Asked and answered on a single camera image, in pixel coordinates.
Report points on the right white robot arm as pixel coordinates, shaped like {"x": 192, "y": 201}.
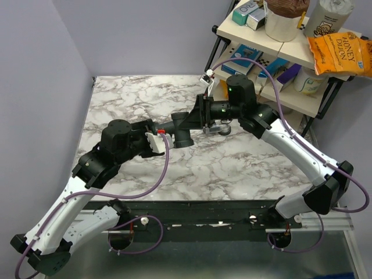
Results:
{"x": 330, "y": 179}

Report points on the silver small box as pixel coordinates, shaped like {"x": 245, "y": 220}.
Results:
{"x": 256, "y": 19}

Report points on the white tub brown lid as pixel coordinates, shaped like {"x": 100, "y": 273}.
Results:
{"x": 282, "y": 18}

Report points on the purple white carton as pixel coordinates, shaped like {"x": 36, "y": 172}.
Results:
{"x": 287, "y": 76}

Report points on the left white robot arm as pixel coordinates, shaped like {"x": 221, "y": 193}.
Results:
{"x": 49, "y": 245}

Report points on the grey cylindrical canister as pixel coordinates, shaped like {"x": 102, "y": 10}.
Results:
{"x": 328, "y": 17}

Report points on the orange honey dijon chip bag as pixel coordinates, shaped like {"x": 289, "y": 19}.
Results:
{"x": 341, "y": 53}

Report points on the teal green box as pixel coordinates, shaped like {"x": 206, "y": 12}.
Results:
{"x": 241, "y": 13}

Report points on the grey T pipe fitting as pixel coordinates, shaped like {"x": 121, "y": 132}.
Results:
{"x": 182, "y": 138}

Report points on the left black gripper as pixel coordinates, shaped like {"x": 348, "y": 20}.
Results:
{"x": 142, "y": 128}

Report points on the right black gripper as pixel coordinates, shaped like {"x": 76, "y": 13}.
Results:
{"x": 200, "y": 115}

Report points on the clear plastic pipe fitting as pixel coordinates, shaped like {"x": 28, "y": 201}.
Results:
{"x": 223, "y": 129}

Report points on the orange snack bag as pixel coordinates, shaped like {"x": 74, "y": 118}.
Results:
{"x": 224, "y": 88}

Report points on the white round container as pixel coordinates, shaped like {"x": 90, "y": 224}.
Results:
{"x": 307, "y": 81}

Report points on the blue white carton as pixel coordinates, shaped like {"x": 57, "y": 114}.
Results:
{"x": 272, "y": 69}

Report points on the aluminium frame rail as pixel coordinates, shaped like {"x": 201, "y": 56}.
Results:
{"x": 335, "y": 221}

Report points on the blue product box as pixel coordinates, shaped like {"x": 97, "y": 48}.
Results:
{"x": 241, "y": 66}

